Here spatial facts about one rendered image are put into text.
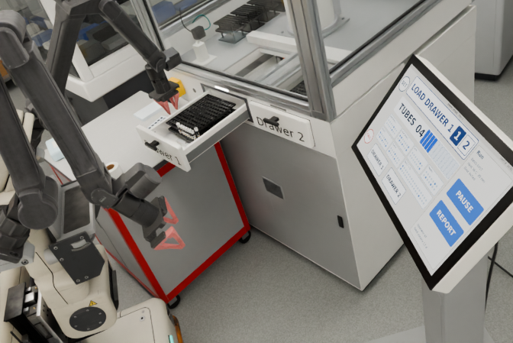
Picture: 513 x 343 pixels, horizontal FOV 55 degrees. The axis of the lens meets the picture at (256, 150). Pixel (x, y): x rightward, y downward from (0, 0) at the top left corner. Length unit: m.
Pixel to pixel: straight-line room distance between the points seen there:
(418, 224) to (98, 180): 0.70
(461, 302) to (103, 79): 1.89
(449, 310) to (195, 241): 1.20
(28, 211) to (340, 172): 1.01
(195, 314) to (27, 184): 1.43
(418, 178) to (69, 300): 1.01
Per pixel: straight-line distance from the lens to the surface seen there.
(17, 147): 1.08
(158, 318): 2.09
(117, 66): 2.60
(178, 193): 2.11
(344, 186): 1.76
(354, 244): 1.97
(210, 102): 1.95
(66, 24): 1.36
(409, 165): 1.20
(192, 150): 1.76
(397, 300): 2.24
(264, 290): 2.36
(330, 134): 1.60
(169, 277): 2.30
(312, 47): 1.44
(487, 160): 1.04
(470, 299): 1.51
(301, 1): 1.40
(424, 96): 1.24
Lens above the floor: 1.84
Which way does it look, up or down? 36 degrees down
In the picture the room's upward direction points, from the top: 17 degrees counter-clockwise
